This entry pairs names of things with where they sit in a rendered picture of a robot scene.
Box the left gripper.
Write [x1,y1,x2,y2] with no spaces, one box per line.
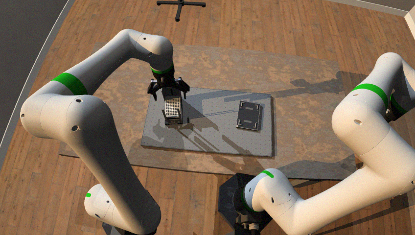
[147,75,190,101]

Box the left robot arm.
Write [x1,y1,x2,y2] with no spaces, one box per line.
[20,29,175,235]

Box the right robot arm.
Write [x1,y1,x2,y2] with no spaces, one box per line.
[232,52,415,235]

